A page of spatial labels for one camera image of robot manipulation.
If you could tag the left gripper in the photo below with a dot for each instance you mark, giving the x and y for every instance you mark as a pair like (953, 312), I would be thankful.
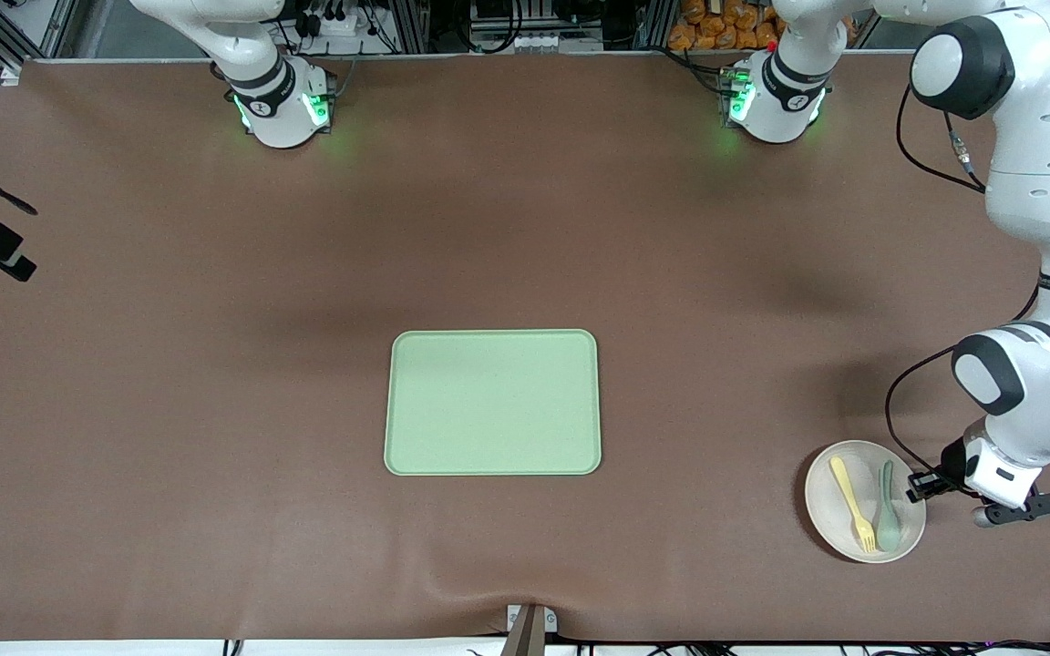
(951, 456)

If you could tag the pale green plastic spoon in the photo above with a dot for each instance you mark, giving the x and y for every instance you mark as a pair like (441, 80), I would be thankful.
(888, 530)

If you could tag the yellow plastic fork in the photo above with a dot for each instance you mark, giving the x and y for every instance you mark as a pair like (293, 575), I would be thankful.
(853, 501)

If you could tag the round beige plate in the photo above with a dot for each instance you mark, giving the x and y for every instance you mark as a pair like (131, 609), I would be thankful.
(830, 519)

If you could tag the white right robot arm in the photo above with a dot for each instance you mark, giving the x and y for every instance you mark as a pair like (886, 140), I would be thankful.
(279, 118)

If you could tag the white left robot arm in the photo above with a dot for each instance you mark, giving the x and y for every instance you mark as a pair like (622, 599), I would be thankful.
(1044, 137)

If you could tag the brown table mat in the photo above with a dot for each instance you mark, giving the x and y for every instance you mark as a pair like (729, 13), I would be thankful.
(215, 410)

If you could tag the white power strip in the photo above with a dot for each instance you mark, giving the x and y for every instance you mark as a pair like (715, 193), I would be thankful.
(343, 25)

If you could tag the light green rectangular tray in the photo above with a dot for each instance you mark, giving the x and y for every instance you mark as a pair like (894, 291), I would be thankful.
(416, 437)

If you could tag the orange packaged goods pile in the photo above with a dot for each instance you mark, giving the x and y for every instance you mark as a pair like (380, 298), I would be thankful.
(716, 32)

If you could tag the white terminal block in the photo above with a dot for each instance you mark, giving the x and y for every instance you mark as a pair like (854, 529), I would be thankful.
(534, 43)

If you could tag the metal corner bracket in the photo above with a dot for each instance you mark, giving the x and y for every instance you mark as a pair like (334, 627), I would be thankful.
(12, 73)

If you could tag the grey camera stand clamp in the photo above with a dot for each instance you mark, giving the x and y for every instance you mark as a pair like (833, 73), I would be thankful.
(530, 638)

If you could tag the aluminium frame post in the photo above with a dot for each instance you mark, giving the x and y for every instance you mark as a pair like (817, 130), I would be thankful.
(412, 27)
(657, 25)

